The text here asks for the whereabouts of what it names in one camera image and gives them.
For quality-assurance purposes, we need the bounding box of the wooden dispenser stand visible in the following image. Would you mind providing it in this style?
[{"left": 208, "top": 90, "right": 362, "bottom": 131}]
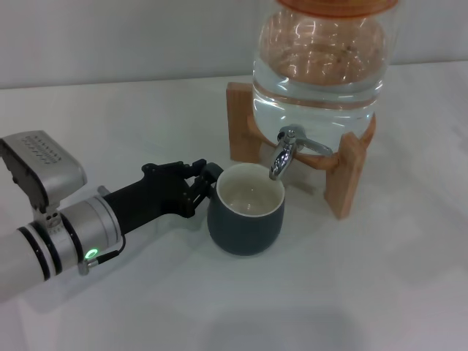
[{"left": 226, "top": 81, "right": 377, "bottom": 220}]

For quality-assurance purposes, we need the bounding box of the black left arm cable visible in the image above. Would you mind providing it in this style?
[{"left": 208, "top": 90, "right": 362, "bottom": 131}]
[{"left": 78, "top": 233, "right": 127, "bottom": 277}]

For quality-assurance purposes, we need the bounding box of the chrome faucet spout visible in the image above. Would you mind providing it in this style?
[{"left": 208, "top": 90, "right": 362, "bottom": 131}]
[{"left": 269, "top": 124, "right": 306, "bottom": 181}]

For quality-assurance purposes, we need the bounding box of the black cup white inside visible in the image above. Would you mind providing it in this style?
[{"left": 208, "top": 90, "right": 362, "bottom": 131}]
[{"left": 203, "top": 163, "right": 286, "bottom": 256}]

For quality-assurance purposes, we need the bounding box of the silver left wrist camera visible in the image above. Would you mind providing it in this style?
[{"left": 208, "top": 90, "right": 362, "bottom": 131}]
[{"left": 0, "top": 130, "right": 88, "bottom": 224}]

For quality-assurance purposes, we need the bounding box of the chrome faucet lever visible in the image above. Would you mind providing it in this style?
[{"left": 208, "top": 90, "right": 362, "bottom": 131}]
[{"left": 299, "top": 137, "right": 333, "bottom": 156}]

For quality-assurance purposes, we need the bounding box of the glass water dispenser jar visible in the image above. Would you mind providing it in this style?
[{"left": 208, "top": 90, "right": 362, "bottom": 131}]
[{"left": 251, "top": 0, "right": 403, "bottom": 147}]

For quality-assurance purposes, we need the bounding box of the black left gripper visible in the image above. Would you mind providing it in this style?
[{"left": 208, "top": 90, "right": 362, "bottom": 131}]
[{"left": 102, "top": 159, "right": 216, "bottom": 235}]

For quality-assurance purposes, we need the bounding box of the orange wooden jar lid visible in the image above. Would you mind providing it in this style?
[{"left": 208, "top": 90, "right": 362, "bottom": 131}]
[{"left": 274, "top": 0, "right": 400, "bottom": 18}]

